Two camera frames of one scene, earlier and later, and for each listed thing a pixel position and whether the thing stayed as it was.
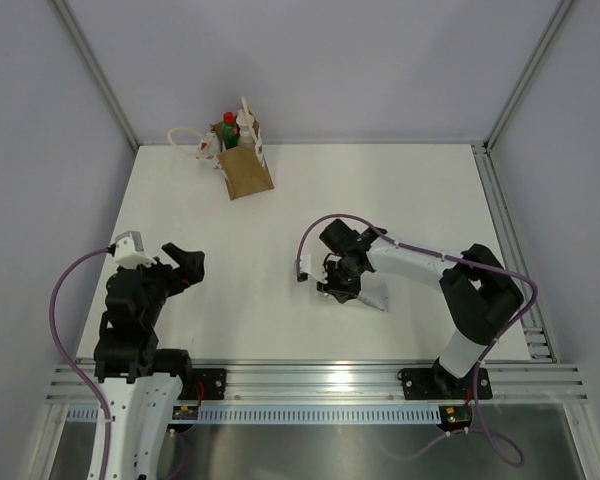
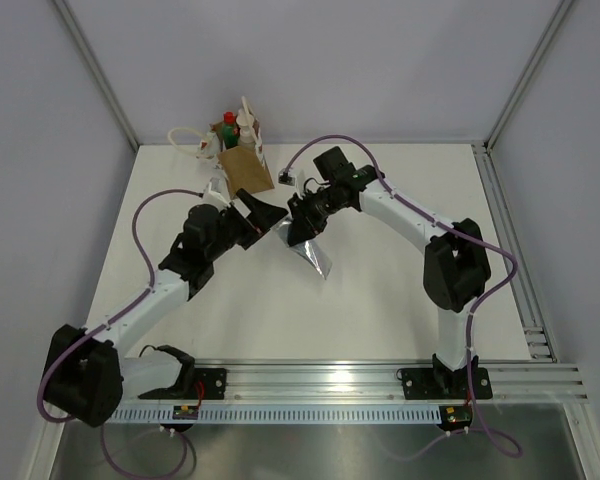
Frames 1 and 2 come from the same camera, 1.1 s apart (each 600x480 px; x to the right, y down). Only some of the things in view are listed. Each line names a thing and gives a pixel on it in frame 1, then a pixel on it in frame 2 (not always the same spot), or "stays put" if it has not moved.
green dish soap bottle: x=230 y=130 stays put
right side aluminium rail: x=536 y=326 stays put
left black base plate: x=213 y=380 stays put
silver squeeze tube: x=374 y=291 → x=307 y=249
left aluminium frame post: x=81 y=41 stays put
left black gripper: x=190 y=264 → x=262 y=217
